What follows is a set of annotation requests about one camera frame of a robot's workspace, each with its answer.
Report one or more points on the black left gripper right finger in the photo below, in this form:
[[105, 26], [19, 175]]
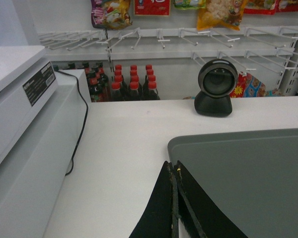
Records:
[[201, 217]]

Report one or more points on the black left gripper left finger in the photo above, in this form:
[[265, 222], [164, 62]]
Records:
[[157, 220]]

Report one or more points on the grey silver serving tray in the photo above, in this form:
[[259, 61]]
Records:
[[252, 176]]

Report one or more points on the white checkout table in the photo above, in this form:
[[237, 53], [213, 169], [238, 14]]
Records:
[[123, 147]]

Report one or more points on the red cap soy sauce bottle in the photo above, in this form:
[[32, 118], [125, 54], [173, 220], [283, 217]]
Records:
[[152, 91], [117, 92], [134, 91]]

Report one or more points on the red snack pouch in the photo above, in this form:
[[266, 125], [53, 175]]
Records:
[[248, 86]]

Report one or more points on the black round barcode scanner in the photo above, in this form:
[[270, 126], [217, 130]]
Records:
[[216, 79]]

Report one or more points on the white cash register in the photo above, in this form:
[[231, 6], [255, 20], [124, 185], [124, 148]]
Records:
[[42, 117]]

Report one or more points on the yellow chips bag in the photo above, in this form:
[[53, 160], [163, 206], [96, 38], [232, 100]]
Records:
[[225, 13]]

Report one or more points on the purple snack bag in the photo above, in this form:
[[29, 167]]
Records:
[[110, 14]]

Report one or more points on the red hanging snack packet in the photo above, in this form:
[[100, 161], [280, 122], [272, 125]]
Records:
[[152, 7]]

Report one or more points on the green hanging snack bag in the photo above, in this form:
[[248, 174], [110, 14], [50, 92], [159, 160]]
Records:
[[189, 4]]

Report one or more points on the red hanging snack bag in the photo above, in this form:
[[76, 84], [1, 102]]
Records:
[[264, 7]]

